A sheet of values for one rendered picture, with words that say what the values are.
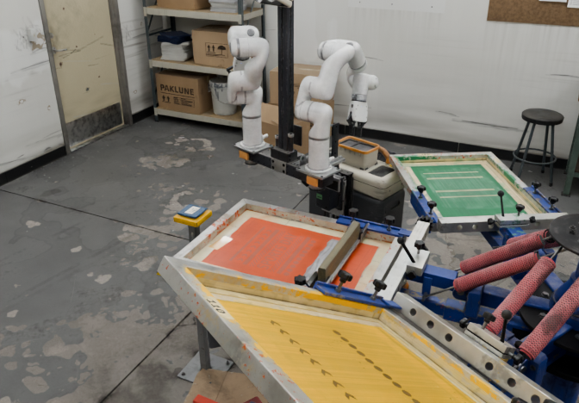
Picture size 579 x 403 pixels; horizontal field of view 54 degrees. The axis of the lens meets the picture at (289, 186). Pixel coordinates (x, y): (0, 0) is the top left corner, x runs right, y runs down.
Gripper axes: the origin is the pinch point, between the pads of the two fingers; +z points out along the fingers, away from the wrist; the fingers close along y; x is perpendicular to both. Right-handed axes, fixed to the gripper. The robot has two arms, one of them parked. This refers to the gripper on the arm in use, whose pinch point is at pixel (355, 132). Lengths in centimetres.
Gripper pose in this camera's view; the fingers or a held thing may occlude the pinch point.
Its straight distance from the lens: 285.8
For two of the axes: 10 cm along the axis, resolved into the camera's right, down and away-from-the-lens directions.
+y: 7.2, -0.1, 6.9
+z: -0.9, 9.9, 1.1
